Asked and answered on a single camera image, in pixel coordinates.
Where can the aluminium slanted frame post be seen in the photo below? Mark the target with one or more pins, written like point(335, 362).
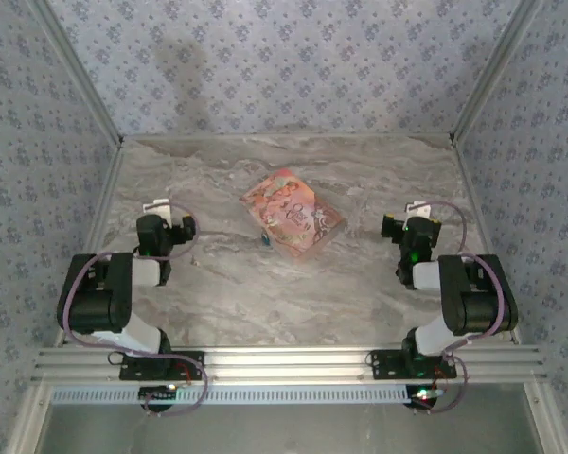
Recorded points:
point(79, 66)
point(493, 66)

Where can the aluminium lower frame post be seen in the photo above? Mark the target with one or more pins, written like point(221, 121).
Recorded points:
point(26, 425)
point(549, 425)

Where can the black controller board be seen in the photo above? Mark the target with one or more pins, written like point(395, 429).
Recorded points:
point(423, 399)
point(156, 393)

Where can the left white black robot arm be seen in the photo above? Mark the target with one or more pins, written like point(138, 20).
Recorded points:
point(94, 302)

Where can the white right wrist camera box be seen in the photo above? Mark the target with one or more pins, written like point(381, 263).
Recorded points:
point(419, 208)

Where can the aluminium table side rail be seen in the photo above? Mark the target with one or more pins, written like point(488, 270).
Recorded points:
point(474, 203)
point(103, 203)

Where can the grey metal panel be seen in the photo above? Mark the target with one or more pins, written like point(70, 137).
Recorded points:
point(284, 430)

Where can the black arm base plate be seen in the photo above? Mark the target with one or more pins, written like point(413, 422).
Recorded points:
point(132, 371)
point(383, 366)

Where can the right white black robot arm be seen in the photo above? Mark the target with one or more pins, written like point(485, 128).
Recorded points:
point(478, 307)

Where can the aluminium table back rail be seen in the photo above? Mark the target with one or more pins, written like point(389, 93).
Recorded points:
point(265, 136)

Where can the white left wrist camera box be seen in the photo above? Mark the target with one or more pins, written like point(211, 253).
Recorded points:
point(155, 207)

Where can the aluminium front cross beam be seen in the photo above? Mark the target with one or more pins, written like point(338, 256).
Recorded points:
point(284, 364)

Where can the small blue padlock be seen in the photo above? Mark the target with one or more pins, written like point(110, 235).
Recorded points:
point(265, 239)

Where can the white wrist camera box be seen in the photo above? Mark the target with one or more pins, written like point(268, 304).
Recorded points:
point(155, 207)
point(419, 208)

